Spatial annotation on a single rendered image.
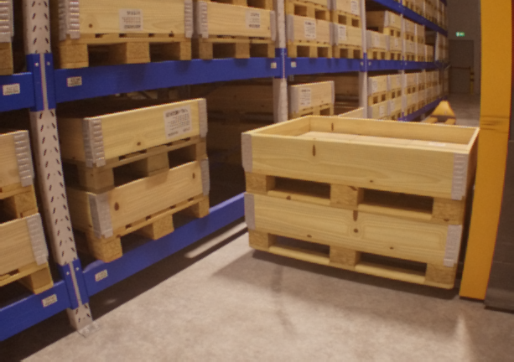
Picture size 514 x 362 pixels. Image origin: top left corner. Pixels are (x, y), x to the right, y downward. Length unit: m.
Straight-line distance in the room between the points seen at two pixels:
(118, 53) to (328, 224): 1.34
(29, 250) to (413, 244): 1.72
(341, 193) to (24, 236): 1.47
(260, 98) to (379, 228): 1.74
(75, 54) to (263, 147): 1.10
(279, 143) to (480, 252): 1.16
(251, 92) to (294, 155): 1.40
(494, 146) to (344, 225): 0.84
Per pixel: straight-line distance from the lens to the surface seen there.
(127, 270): 2.14
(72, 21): 1.81
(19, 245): 1.77
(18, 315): 1.87
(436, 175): 1.92
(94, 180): 1.89
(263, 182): 2.29
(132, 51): 2.00
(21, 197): 1.73
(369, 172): 2.00
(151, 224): 2.18
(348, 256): 2.20
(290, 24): 3.25
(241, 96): 3.51
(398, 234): 2.06
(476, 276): 2.14
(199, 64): 2.37
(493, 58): 1.89
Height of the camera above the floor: 1.14
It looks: 13 degrees down
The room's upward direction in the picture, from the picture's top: 2 degrees counter-clockwise
